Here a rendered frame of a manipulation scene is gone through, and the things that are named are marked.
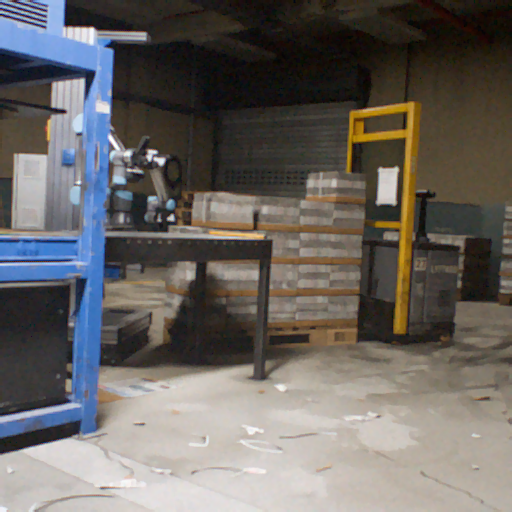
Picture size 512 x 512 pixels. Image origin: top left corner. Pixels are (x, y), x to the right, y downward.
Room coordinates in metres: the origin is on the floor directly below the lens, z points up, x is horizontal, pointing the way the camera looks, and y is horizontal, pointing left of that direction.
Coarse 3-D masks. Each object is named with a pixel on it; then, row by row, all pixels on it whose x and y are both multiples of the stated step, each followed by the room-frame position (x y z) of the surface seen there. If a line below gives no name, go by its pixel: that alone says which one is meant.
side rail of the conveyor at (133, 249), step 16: (112, 240) 3.12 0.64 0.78; (128, 240) 3.19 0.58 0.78; (144, 240) 3.27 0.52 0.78; (160, 240) 3.34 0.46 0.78; (176, 240) 3.43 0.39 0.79; (192, 240) 3.51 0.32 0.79; (208, 240) 3.60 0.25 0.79; (224, 240) 3.69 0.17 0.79; (240, 240) 3.79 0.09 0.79; (256, 240) 3.90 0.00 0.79; (272, 240) 4.01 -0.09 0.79; (112, 256) 3.13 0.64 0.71; (128, 256) 3.20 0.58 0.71; (144, 256) 3.27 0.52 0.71; (160, 256) 3.35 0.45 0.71; (176, 256) 3.43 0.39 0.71; (192, 256) 3.52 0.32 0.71; (208, 256) 3.60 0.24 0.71; (224, 256) 3.70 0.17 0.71; (240, 256) 3.80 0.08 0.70; (256, 256) 3.90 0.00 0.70
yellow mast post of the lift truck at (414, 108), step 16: (416, 112) 5.36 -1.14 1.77; (416, 128) 5.37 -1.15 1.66; (416, 144) 5.38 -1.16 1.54; (416, 160) 5.38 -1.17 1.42; (416, 176) 5.39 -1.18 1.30; (400, 224) 5.39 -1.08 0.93; (400, 240) 5.38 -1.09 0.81; (400, 256) 5.37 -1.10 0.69; (400, 272) 5.36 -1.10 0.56; (400, 288) 5.35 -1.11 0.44; (400, 304) 5.35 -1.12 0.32; (400, 320) 5.35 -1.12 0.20
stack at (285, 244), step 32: (288, 256) 5.02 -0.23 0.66; (320, 256) 5.17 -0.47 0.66; (192, 288) 4.62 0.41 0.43; (224, 288) 4.75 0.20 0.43; (256, 288) 4.89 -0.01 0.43; (288, 288) 5.03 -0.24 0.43; (320, 288) 5.18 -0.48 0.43; (192, 320) 4.64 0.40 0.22; (224, 320) 4.76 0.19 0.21; (288, 320) 5.04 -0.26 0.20
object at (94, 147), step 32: (96, 96) 2.79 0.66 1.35; (96, 128) 2.79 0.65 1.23; (96, 160) 2.79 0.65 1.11; (96, 192) 2.80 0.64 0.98; (96, 224) 2.81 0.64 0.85; (96, 256) 2.81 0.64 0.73; (96, 288) 2.82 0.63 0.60; (96, 320) 2.82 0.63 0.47; (96, 352) 2.83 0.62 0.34; (96, 384) 2.83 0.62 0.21; (96, 416) 2.84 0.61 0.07
